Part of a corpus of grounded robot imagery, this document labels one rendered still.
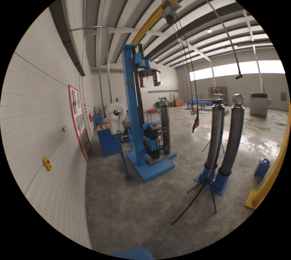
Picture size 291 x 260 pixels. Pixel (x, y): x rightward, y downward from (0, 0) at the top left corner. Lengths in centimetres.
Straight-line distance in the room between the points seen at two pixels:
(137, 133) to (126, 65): 141
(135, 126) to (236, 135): 179
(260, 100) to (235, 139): 726
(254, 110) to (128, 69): 850
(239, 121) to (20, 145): 236
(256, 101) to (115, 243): 923
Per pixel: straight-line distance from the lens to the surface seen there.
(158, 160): 248
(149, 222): 174
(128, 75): 194
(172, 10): 266
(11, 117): 111
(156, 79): 201
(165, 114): 228
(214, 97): 153
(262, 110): 870
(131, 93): 189
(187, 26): 645
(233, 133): 150
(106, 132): 305
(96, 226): 194
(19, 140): 114
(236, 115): 143
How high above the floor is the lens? 167
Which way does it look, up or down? 10 degrees down
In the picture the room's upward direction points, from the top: 7 degrees counter-clockwise
